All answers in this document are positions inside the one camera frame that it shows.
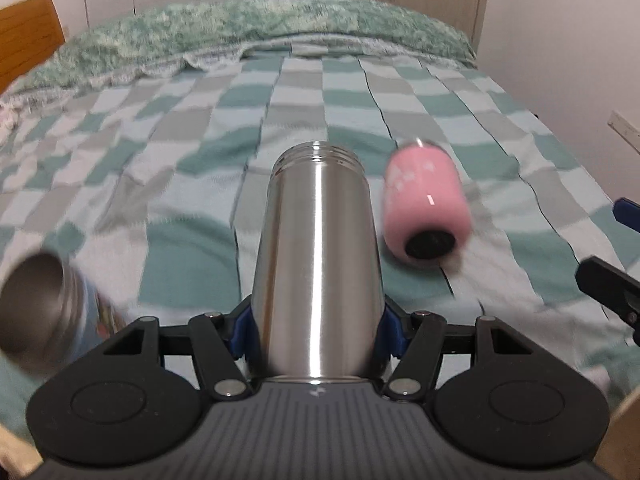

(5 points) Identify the stainless steel cup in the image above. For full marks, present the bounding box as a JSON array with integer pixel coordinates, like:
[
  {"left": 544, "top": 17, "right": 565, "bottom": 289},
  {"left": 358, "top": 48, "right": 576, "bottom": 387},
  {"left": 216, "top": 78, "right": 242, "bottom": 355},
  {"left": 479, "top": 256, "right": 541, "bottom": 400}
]
[{"left": 250, "top": 141, "right": 388, "bottom": 380}]

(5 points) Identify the white wall switch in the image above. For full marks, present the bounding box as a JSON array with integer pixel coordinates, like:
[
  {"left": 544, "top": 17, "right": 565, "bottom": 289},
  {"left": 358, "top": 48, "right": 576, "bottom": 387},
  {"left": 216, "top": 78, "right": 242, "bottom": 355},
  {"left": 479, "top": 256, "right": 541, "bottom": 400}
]
[{"left": 608, "top": 108, "right": 640, "bottom": 153}]

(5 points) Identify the blue sticker cup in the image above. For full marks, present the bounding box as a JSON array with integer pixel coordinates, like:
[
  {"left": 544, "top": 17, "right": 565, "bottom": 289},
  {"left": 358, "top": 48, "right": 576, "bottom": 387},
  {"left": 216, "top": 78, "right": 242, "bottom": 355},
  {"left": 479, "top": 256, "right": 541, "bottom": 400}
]
[{"left": 1, "top": 252, "right": 130, "bottom": 376}]

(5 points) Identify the wooden headboard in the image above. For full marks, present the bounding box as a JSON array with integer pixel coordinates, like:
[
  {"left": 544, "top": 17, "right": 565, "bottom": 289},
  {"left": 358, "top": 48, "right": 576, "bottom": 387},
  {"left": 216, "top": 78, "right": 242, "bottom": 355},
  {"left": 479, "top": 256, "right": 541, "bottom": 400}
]
[{"left": 0, "top": 0, "right": 65, "bottom": 92}]

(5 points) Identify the pink cup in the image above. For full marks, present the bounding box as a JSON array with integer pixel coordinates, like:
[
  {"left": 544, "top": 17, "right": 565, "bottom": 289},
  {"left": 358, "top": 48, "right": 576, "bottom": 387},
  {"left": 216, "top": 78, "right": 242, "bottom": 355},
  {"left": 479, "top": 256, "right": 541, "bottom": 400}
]
[{"left": 383, "top": 139, "right": 473, "bottom": 264}]

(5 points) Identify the checkered green blanket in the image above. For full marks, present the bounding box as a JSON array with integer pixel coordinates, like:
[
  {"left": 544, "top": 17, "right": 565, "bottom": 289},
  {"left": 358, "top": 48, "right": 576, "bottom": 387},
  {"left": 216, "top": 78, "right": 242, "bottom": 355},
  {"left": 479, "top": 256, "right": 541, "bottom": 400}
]
[{"left": 1, "top": 53, "right": 639, "bottom": 439}]

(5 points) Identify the green fluffy duvet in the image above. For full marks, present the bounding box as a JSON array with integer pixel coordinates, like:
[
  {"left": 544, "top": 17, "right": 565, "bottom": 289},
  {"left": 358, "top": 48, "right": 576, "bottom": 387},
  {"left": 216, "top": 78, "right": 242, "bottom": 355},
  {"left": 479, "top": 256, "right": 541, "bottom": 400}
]
[{"left": 7, "top": 0, "right": 476, "bottom": 96}]

